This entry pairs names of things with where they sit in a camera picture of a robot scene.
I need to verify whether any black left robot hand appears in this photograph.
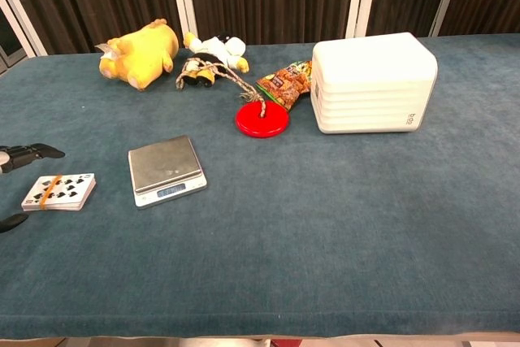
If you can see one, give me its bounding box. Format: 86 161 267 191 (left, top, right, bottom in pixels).
0 142 67 234

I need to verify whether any blue-green table cloth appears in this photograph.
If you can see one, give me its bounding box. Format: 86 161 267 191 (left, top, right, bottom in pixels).
0 33 520 341

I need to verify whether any yellow plush pig toy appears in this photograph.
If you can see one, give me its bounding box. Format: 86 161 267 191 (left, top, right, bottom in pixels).
94 18 180 92

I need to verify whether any silver digital kitchen scale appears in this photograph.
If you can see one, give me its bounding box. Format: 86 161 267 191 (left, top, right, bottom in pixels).
128 135 209 208

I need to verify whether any white ribbed plastic box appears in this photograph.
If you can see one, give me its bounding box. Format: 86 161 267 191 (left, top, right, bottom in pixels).
310 32 440 135

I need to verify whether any rubber-banded playing card deck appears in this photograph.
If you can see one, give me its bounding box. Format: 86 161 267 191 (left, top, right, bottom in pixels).
20 172 98 213

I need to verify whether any orange snack bag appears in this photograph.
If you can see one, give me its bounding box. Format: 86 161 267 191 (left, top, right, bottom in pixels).
256 59 314 113

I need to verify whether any red disc with rope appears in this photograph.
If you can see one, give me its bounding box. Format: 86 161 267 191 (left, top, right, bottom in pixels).
197 59 291 140

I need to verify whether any black and white plush toy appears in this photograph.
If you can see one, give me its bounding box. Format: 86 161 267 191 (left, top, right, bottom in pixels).
175 31 250 90

